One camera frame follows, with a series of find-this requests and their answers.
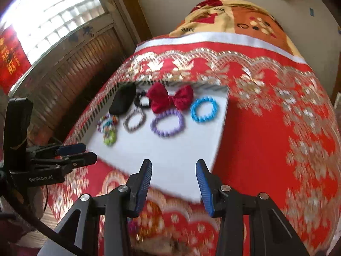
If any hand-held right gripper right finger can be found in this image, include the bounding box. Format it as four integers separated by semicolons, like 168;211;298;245
195;159;312;256

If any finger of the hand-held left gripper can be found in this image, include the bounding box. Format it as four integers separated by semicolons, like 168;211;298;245
55;143;87;156
56;151;98;172

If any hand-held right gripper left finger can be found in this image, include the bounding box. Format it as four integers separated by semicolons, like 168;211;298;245
53;159;153;256

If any green bead bracelet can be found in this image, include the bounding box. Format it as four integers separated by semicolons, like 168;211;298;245
103;129;117;147

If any multicolour bead bracelet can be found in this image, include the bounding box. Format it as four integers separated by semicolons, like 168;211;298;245
96;113;120;134

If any white tray striped rim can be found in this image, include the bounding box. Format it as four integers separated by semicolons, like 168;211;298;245
79;81;230;202

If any grey bead bracelet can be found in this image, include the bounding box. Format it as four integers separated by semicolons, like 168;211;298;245
124;109;147;133

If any purple bead bracelet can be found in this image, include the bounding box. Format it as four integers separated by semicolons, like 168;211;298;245
150;109;185;138

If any blue bead bracelet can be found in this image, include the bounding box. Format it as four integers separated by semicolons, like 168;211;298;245
190;97;218;123

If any black hair scrunchie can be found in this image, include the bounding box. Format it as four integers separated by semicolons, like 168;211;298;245
133;91;151;110

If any red bow hair clip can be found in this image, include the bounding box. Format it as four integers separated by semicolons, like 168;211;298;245
147;83;194;113

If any red floral gold blanket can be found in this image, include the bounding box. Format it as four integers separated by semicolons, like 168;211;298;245
40;31;341;256

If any brown slatted wooden panel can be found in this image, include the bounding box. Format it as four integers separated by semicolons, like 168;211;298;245
14;24;137;145

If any window with blinds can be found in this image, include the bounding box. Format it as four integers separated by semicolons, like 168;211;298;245
0;0;113;65

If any orange cream printed blanket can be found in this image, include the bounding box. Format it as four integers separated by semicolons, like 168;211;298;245
169;0;305;62

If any red wall poster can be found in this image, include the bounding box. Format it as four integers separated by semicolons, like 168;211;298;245
0;25;32;95

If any black cable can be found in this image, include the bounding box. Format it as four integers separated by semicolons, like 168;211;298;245
0;187;78;256

